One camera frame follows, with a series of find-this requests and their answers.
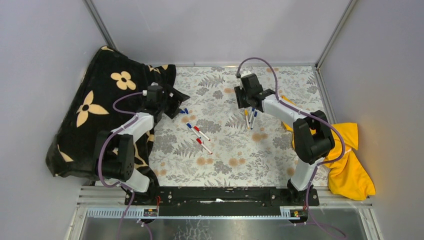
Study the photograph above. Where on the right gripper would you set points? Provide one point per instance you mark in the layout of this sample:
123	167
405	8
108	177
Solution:
239	92

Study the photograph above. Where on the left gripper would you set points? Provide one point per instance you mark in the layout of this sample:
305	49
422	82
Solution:
177	98

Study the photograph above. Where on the yellow capped marker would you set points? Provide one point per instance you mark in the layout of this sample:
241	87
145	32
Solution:
246	113

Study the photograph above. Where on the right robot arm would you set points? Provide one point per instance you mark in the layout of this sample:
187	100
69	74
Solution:
312	135

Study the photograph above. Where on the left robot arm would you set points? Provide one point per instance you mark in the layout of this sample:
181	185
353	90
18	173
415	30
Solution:
114	152

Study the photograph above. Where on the blue capped marker right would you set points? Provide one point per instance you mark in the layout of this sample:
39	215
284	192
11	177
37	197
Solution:
254	120

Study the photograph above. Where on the blue capped marker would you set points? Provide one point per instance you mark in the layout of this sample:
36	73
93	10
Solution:
193	130
254	120

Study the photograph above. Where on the blue capped marker left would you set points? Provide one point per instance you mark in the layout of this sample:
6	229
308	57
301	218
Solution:
193	130

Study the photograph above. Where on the red capped marker upper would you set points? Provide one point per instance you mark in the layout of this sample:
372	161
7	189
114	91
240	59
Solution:
201	133

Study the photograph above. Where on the red capped marker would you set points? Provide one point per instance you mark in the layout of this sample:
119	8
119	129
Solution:
201	133
204	146

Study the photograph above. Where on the red capped marker lower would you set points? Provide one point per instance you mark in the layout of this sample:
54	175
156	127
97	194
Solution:
204	146

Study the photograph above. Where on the black floral blanket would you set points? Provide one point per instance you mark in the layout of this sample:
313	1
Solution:
109	76

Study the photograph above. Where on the yellow cloth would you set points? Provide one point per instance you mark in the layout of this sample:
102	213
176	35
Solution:
347	177

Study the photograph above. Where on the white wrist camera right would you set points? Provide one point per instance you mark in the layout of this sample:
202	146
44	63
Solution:
243	74

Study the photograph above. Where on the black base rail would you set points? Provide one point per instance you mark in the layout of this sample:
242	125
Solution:
190	201

